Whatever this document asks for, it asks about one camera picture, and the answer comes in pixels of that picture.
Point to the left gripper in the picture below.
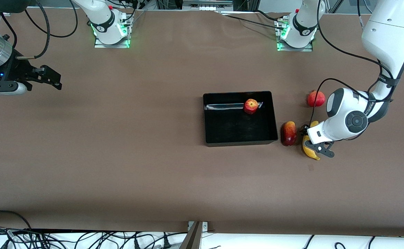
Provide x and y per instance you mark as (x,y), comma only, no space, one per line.
(306,130)

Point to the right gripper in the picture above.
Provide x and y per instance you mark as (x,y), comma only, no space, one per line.
(18,71)

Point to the yellow banana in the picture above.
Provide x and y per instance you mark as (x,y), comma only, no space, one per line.
(311,155)

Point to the red yellow apple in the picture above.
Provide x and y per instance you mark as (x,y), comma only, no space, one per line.
(251,106)

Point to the black plastic box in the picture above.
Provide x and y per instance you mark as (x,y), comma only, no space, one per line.
(243,128)

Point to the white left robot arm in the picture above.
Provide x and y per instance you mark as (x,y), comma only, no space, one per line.
(347,117)

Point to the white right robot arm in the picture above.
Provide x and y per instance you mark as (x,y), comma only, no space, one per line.
(101,20)

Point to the red orange mango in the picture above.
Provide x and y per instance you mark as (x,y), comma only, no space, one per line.
(289,134)

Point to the red pomegranate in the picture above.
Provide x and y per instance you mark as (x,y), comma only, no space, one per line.
(316,99)

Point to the white power strip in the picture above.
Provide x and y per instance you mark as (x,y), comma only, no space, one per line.
(207,5)

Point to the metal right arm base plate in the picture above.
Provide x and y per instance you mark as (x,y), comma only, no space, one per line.
(100,45)

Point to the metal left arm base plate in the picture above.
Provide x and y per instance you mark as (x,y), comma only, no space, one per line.
(307,49)

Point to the grey metal bracket beam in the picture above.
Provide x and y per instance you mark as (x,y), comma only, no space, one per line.
(195,237)

